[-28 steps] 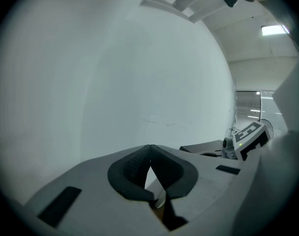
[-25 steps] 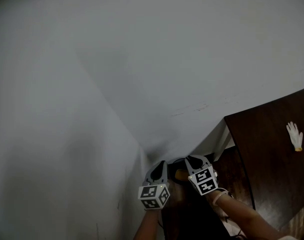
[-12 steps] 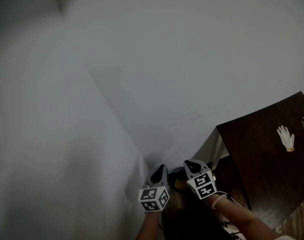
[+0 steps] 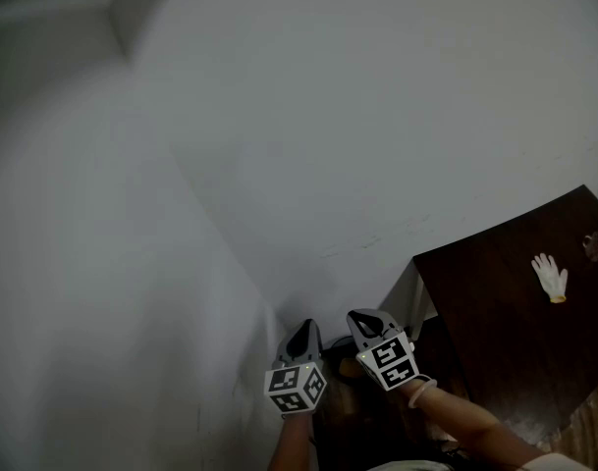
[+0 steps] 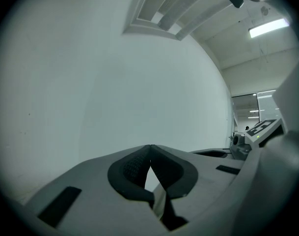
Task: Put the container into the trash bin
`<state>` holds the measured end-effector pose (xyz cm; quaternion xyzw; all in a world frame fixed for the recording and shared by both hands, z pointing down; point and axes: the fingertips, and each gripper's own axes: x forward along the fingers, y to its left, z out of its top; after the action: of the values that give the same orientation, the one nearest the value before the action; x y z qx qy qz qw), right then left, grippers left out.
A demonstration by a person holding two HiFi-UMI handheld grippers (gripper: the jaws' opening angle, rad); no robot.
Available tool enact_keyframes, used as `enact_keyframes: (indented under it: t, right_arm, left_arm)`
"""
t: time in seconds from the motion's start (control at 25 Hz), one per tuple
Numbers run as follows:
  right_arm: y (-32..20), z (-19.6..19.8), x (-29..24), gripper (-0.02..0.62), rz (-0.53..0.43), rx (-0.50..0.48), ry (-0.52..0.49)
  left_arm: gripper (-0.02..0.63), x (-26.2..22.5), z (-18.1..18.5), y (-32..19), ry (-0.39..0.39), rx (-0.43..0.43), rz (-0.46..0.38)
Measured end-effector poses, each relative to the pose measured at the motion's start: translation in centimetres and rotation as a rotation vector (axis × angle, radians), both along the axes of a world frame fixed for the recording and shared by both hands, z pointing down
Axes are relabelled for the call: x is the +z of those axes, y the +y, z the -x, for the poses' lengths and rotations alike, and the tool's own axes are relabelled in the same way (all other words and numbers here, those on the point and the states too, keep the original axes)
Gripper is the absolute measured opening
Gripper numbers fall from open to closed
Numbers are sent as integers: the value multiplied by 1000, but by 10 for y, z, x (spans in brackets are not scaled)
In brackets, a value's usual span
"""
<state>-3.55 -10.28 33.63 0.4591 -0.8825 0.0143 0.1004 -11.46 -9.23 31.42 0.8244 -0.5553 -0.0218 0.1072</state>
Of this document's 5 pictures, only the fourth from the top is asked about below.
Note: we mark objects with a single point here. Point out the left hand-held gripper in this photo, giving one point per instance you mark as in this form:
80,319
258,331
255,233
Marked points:
291,385

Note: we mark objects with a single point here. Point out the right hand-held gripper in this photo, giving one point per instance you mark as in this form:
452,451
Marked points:
392,361

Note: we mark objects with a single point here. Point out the person's left forearm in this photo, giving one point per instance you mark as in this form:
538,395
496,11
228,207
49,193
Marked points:
293,439

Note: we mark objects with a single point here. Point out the person's right forearm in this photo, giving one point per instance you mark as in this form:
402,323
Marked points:
475,425

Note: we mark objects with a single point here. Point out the person's dark trouser leg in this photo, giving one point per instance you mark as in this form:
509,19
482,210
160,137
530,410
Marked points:
362,434

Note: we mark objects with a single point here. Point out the dark wooden table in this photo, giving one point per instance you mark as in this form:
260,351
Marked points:
500,341

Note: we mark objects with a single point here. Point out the white work glove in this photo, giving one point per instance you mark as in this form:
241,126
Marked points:
549,277

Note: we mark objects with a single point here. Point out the person's white shirt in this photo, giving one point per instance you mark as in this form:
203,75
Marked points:
554,463

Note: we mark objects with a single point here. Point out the clear glass cup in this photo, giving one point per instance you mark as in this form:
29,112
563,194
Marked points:
595,245

